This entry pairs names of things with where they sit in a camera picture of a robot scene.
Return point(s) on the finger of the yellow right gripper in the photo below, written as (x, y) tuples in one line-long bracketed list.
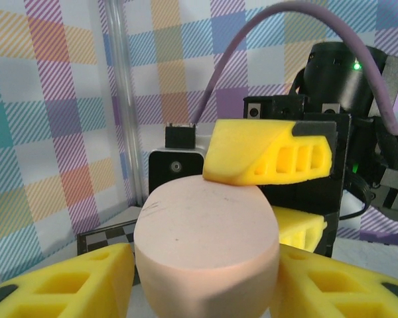
[(238, 149), (295, 228)]

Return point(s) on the aluminium frame post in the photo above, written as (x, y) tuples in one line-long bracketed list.
[(122, 99)]

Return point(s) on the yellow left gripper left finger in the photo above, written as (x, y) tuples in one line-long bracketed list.
[(116, 285)]

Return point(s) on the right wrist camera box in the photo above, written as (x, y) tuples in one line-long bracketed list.
[(172, 165)]

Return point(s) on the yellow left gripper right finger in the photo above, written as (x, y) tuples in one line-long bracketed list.
[(295, 298)]

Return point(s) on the black grey chessboard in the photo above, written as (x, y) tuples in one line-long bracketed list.
[(99, 240)]

